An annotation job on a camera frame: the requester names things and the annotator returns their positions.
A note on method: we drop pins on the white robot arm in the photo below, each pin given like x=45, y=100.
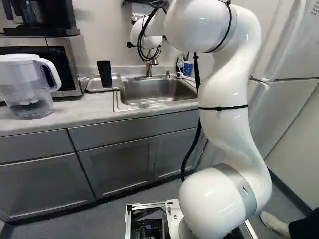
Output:
x=224, y=94

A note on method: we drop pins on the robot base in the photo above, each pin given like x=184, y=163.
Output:
x=147, y=219

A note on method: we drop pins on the metal drying tray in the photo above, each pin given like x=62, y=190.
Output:
x=99, y=83

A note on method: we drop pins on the black cup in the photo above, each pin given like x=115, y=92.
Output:
x=104, y=74

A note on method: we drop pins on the stainless steel sink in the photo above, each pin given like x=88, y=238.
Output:
x=154, y=90

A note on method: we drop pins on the metal soap dispenser pump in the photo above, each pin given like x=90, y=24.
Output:
x=168, y=73

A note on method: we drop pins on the metal tap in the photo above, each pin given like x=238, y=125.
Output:
x=150, y=64

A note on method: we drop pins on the blue dotted mug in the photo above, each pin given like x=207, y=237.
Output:
x=188, y=68

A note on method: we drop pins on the grey kitchen counter with cabinets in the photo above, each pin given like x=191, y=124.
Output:
x=82, y=139

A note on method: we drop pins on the stainless steel microwave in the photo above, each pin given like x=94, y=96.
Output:
x=62, y=67

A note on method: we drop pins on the white fridge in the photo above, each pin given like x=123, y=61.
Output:
x=289, y=74

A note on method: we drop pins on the clear water filter pitcher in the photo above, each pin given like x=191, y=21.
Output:
x=26, y=84

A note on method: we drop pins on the black coffee maker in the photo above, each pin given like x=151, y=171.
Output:
x=42, y=17

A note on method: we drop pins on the person's legs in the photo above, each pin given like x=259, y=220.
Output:
x=289, y=222

